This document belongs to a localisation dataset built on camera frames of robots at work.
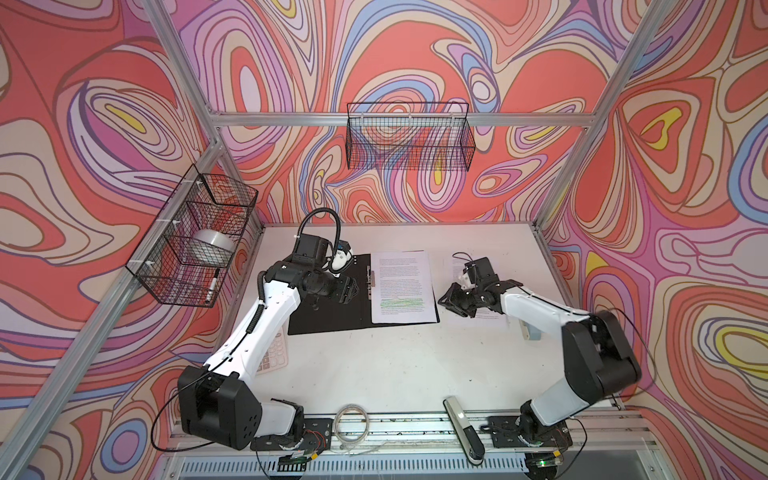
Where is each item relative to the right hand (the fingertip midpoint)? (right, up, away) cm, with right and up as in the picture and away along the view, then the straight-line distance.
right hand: (443, 308), depth 90 cm
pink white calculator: (-50, -13, -4) cm, 52 cm away
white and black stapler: (+1, -26, -21) cm, 34 cm away
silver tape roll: (-60, +19, -19) cm, 66 cm away
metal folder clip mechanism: (-23, +7, +11) cm, 27 cm away
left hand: (-28, +8, -10) cm, 30 cm away
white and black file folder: (-28, -3, +3) cm, 28 cm away
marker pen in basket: (-61, +9, -18) cm, 64 cm away
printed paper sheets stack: (-12, +4, +10) cm, 16 cm away
